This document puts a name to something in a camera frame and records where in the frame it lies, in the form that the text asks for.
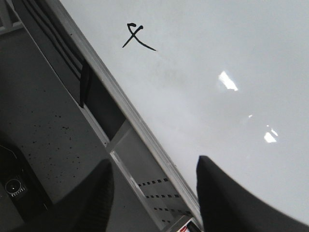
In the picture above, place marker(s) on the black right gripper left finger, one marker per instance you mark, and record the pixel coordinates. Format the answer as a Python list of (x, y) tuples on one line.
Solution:
[(87, 208)]

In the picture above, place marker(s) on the black camera device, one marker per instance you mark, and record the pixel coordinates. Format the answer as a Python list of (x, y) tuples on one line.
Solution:
[(21, 184)]

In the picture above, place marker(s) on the white whiteboard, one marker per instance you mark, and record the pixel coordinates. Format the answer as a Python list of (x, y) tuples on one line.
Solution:
[(228, 79)]

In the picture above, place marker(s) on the white perforated metal panel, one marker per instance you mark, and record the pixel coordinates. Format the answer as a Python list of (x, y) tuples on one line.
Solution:
[(149, 182)]

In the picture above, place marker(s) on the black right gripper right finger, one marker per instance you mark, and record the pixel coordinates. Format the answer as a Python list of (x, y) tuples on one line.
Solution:
[(226, 206)]

